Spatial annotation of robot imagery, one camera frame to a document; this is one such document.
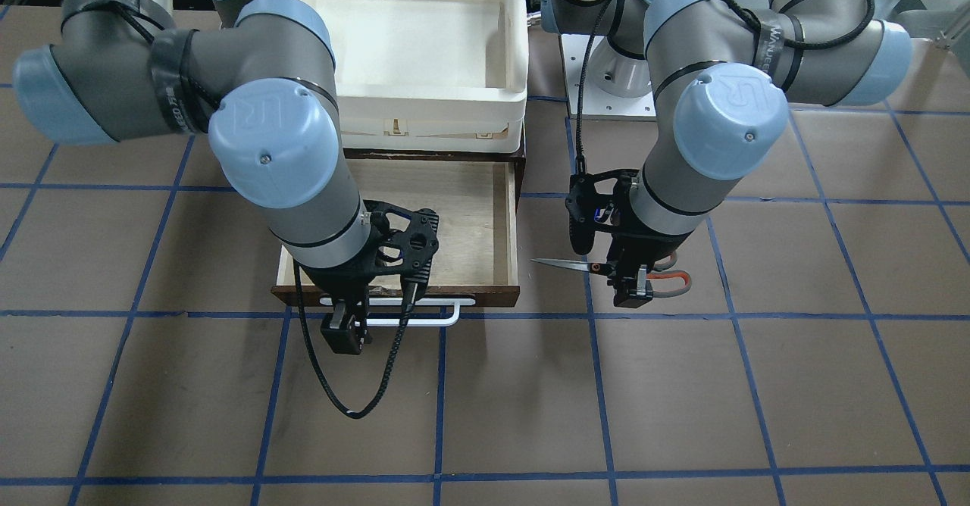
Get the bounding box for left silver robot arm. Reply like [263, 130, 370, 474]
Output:
[541, 0, 912, 308]

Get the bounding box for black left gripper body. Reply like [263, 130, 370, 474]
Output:
[606, 223, 683, 272]

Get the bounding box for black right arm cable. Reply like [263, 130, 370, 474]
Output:
[292, 264, 425, 420]

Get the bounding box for white plastic tray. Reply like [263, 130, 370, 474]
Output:
[301, 0, 529, 154]

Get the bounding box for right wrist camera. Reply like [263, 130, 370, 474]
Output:
[361, 199, 440, 288]

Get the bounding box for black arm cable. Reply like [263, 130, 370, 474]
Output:
[572, 0, 880, 181]
[292, 264, 425, 420]

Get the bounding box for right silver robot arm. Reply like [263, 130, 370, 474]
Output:
[13, 0, 374, 355]

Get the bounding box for grey orange scissors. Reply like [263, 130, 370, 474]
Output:
[532, 253, 693, 299]

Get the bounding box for dark wooden drawer box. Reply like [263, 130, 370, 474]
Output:
[271, 146, 527, 308]

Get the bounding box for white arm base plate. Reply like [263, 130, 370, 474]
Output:
[560, 34, 657, 120]

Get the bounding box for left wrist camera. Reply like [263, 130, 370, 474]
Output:
[565, 169, 650, 255]

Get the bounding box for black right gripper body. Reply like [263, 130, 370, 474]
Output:
[296, 254, 387, 305]

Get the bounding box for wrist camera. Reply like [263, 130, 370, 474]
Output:
[361, 199, 440, 288]
[565, 169, 650, 255]

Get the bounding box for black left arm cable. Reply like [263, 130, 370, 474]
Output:
[572, 0, 880, 181]

